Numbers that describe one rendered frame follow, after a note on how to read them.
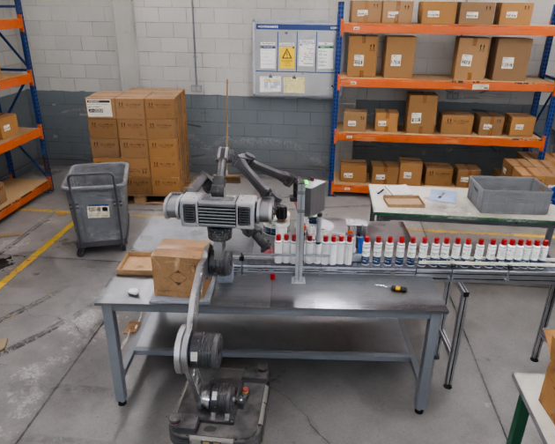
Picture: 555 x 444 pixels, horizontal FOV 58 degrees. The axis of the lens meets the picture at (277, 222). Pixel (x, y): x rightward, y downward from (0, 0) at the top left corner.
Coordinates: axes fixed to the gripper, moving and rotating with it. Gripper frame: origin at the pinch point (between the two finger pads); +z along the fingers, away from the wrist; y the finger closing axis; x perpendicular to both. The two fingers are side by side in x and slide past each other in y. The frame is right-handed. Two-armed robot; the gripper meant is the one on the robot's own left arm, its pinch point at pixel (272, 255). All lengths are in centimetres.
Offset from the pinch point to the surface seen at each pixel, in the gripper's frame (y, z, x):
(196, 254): -37, -42, 23
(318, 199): -11, -18, -49
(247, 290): -28.1, -1.2, 18.5
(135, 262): 4, -51, 80
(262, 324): 22, 51, 51
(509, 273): -5, 103, -117
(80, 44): 474, -262, 175
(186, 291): -41, -28, 42
